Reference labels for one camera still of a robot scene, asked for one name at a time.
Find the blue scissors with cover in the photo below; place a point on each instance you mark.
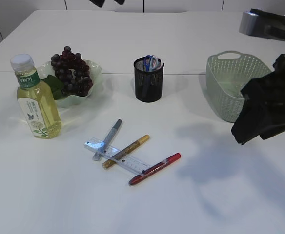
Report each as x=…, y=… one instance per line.
x=147, y=62

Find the purple artificial grape bunch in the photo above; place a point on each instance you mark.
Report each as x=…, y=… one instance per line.
x=71, y=75

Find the gold marker pen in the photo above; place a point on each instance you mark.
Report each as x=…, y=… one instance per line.
x=110, y=162

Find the silver marker pen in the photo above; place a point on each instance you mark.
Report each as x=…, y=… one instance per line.
x=98, y=155

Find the red marker pen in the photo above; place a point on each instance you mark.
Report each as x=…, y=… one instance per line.
x=154, y=169

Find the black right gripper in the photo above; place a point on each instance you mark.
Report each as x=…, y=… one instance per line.
x=261, y=94

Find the pale green wavy glass plate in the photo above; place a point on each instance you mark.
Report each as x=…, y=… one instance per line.
x=65, y=102

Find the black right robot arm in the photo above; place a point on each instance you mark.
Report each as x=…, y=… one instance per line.
x=263, y=112

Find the clear plastic ruler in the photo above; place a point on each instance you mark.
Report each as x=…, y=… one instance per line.
x=128, y=162

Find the black mesh pen holder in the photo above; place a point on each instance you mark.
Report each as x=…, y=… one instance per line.
x=155, y=88

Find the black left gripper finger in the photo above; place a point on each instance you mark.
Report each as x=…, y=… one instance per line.
x=98, y=3
x=120, y=2

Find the yellow tea bottle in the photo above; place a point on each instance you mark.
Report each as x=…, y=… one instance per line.
x=35, y=99

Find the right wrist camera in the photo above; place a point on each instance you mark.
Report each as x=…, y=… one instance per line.
x=262, y=24

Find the pale green woven basket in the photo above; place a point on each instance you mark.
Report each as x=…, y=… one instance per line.
x=226, y=74

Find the pink scissors with purple cover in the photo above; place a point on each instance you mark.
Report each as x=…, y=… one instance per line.
x=156, y=63

